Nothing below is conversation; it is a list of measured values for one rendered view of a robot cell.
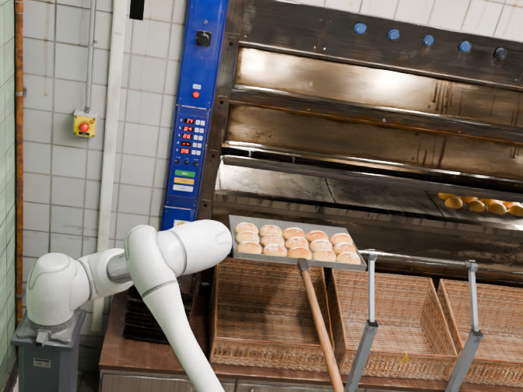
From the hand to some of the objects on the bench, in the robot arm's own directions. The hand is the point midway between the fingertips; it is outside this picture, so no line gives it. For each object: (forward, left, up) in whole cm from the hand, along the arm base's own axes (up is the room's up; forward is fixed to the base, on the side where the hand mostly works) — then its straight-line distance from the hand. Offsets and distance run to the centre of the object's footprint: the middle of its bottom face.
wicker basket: (+109, +135, -64) cm, 185 cm away
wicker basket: (-9, +128, -64) cm, 143 cm away
